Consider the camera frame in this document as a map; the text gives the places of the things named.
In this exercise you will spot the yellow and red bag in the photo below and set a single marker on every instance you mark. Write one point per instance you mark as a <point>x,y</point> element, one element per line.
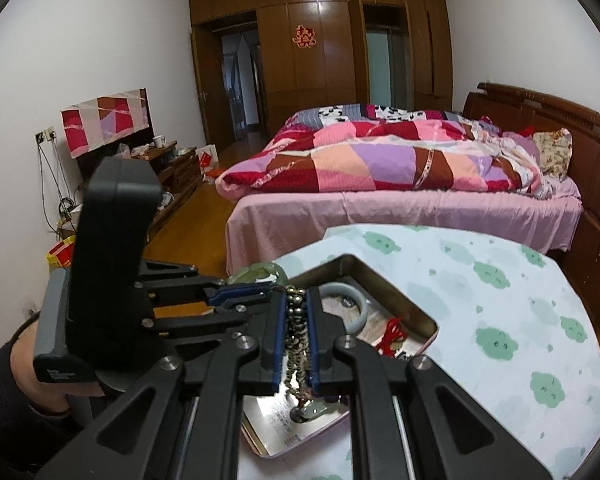
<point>62,252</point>

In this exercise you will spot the wooden television stand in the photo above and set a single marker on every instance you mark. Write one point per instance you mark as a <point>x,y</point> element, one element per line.
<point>180,170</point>

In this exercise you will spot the red paper decoration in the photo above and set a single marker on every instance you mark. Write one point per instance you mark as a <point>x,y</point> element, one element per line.
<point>304,36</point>

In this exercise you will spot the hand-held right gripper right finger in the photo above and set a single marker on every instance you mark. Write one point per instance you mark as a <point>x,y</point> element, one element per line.
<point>314,340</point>

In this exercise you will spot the person's left forearm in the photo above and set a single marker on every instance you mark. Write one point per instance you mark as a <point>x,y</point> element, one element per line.
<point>5,425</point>

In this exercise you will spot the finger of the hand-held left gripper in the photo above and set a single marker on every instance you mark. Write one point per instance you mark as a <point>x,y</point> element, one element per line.
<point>190,285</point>
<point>200,327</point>

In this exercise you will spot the wall power outlet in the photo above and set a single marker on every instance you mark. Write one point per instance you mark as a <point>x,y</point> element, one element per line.
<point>45,135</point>

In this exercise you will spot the floral pillow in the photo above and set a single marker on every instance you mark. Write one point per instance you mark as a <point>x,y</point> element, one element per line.
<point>552,152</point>

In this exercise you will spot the green jade bangle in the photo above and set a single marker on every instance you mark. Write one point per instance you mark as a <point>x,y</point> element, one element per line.
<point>260,275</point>

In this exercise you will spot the rectangular metal tin box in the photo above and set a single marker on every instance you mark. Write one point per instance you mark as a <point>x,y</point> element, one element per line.
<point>400,305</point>

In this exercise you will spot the wooden wardrobe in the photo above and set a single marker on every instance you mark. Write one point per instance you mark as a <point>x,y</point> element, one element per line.
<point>330,60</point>

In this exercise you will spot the person's left hand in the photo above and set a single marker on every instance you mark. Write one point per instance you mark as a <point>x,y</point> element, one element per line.
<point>30,375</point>

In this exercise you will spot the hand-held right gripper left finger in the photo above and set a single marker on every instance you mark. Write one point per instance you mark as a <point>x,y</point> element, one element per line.
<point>279,340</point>

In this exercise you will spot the wooden nightstand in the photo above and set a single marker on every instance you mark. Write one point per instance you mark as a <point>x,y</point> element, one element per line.
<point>595,260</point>

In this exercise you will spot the patchwork quilt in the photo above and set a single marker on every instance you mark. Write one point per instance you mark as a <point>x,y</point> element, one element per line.
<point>380,160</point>

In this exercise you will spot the pale grey jade bangle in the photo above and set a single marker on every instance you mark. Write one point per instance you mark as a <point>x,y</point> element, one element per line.
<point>361,310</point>

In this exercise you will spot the wooden headboard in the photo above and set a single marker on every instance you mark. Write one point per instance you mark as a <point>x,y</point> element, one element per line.
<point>580,125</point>

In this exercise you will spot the white cup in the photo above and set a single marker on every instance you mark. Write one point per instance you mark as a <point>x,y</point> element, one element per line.
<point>158,142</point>

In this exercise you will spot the patchwork television cover cloth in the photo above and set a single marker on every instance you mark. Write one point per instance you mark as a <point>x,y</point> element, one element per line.
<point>105,120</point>

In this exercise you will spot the bed with pink sheet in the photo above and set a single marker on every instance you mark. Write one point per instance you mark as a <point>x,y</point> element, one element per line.
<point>380,215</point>

